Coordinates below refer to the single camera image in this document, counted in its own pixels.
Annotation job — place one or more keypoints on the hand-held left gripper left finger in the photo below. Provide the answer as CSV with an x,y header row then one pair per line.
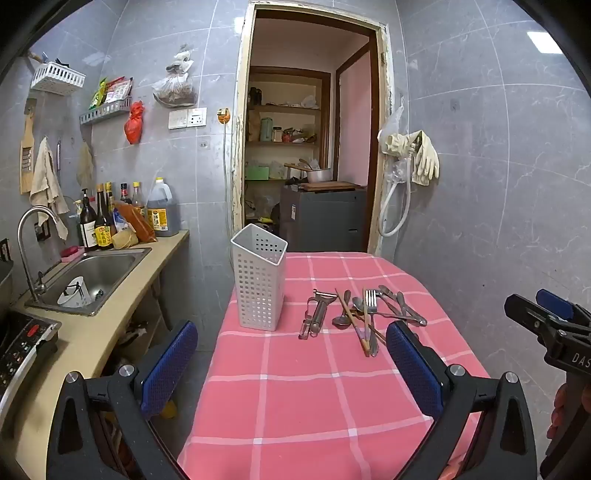
x,y
168,364

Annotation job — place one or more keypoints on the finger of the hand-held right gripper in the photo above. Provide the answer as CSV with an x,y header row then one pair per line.
x,y
556,302
524,309

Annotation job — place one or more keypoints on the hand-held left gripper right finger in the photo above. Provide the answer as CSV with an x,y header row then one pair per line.
x,y
413,364

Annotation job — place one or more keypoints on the metal spoon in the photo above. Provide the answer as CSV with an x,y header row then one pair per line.
x,y
385,290
358,303
400,300
341,322

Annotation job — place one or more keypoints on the metal fork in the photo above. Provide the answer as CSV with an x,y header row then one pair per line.
x,y
371,302

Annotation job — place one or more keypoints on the metal peeler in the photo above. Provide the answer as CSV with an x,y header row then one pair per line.
x,y
318,314

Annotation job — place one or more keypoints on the white perforated utensil holder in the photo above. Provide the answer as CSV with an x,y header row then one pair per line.
x,y
258,286

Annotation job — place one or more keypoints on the person's right hand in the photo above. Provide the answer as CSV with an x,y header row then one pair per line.
x,y
557,410

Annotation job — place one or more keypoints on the steel sink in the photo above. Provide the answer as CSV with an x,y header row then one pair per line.
x,y
101,270

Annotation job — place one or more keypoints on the white cup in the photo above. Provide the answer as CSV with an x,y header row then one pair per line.
x,y
74,293

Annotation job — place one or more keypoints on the pink checkered tablecloth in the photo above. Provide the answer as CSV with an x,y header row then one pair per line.
x,y
300,406

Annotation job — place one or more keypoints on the yellow bag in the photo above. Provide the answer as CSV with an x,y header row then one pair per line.
x,y
123,239

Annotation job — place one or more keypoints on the orange snack bag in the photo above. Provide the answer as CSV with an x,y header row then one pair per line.
x,y
136,224

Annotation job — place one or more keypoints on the pink sponge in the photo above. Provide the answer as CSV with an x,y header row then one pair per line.
x,y
73,254

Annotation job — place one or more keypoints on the black induction cooker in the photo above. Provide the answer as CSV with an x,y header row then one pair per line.
x,y
23,346

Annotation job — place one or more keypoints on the white blue packet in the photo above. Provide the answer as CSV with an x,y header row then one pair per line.
x,y
121,224

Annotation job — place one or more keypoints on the dark yellow-label sauce bottle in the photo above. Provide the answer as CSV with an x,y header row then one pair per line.
x,y
104,230

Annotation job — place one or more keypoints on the large cooking oil jug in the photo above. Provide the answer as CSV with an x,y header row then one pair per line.
x,y
164,212

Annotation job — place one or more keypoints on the dark pump bottle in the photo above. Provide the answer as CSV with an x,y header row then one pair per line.
x,y
87,226

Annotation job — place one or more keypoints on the grey cabinet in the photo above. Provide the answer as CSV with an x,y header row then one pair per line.
x,y
323,219

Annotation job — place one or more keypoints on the cream rubber glove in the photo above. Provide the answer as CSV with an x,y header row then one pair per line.
x,y
392,143
425,161

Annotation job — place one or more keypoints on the steel faucet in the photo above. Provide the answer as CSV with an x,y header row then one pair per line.
x,y
27,230

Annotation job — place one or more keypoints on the wooden cutting board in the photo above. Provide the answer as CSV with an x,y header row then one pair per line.
x,y
330,186

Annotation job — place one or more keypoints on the aluminium pot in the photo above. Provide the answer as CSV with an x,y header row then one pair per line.
x,y
318,175

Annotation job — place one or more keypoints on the green box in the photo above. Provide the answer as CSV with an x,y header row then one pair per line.
x,y
256,172

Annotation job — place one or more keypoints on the beige hanging cloth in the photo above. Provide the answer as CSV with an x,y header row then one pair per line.
x,y
85,164

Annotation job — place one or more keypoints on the beige towel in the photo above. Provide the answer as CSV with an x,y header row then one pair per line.
x,y
44,180

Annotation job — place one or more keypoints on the thin clear plastic bag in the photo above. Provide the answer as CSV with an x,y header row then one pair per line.
x,y
392,122

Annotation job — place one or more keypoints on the hanging metal rod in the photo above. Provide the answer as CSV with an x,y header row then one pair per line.
x,y
58,157

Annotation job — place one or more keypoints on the red plastic bag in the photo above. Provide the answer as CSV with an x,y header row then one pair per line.
x,y
135,124

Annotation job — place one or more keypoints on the wooden grater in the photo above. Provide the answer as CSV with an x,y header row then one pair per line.
x,y
27,157

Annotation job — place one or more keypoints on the glass jar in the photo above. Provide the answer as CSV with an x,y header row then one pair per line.
x,y
277,134

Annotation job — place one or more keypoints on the green thermos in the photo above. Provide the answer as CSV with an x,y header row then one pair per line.
x,y
266,129

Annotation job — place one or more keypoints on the orange plug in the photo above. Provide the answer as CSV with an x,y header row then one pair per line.
x,y
224,115

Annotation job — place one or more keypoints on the clear hanging plastic bag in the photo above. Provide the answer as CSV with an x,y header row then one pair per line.
x,y
175,87

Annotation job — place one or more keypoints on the green packet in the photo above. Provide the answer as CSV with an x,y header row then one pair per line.
x,y
98,94

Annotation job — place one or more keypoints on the red packet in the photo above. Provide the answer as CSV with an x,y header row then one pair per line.
x,y
117,90

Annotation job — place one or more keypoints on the wooden shelf unit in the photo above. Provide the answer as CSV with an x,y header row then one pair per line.
x,y
282,109

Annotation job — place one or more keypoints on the black wall socket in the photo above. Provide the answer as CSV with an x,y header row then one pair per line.
x,y
42,230

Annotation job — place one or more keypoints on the pale door frame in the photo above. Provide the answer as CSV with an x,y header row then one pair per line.
x,y
240,138

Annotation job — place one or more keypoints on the white wall switch panel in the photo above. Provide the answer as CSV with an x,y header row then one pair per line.
x,y
187,118

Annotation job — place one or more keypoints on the grey wall shelf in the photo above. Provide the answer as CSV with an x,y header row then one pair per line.
x,y
106,110

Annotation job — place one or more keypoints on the white wall basket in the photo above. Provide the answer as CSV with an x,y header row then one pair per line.
x,y
57,78

